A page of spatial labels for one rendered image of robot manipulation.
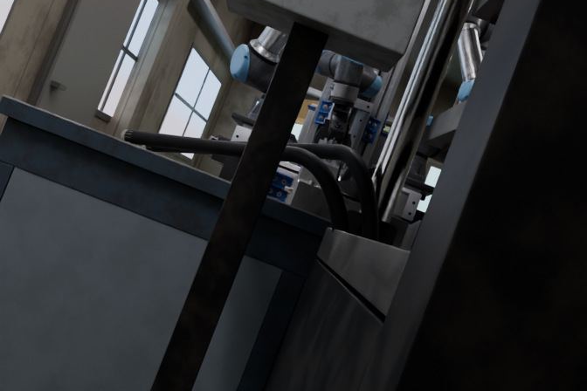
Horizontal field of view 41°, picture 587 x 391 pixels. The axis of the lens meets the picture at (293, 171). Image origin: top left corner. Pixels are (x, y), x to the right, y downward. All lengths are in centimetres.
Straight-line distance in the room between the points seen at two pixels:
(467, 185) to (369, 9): 70
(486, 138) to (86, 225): 118
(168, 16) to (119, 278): 514
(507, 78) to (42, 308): 126
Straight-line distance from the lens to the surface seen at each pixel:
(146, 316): 164
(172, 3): 667
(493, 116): 57
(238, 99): 1045
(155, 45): 661
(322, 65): 227
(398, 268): 69
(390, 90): 285
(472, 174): 57
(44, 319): 168
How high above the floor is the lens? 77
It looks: 3 degrees up
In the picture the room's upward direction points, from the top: 21 degrees clockwise
